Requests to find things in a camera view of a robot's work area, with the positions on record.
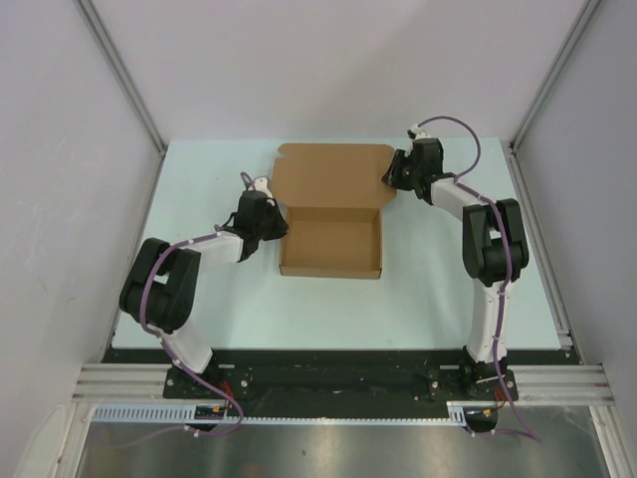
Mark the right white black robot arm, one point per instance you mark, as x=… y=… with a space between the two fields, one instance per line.
x=495 y=251

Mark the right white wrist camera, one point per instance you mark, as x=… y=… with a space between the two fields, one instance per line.
x=417 y=133

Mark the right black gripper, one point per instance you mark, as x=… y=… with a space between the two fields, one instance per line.
x=392 y=177

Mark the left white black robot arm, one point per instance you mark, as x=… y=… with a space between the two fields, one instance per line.
x=160 y=288

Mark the left aluminium frame post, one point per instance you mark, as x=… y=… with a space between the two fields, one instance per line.
x=115 y=61

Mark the aluminium frame post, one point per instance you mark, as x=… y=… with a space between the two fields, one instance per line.
x=557 y=67
x=115 y=61

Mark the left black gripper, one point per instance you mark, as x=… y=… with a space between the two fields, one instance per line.
x=281 y=226

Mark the aluminium front rail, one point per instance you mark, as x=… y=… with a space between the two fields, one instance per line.
x=537 y=384

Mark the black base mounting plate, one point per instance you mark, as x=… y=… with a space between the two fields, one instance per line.
x=247 y=371

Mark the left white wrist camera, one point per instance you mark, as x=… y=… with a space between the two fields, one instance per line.
x=261 y=184

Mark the grey slotted cable duct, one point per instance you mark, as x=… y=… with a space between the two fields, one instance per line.
x=448 y=413

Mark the right aluminium frame post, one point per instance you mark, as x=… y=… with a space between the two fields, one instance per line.
x=557 y=67

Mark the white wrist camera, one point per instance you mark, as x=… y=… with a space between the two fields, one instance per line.
x=261 y=184
x=417 y=133

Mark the brown cardboard box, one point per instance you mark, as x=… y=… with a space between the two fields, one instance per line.
x=333 y=196

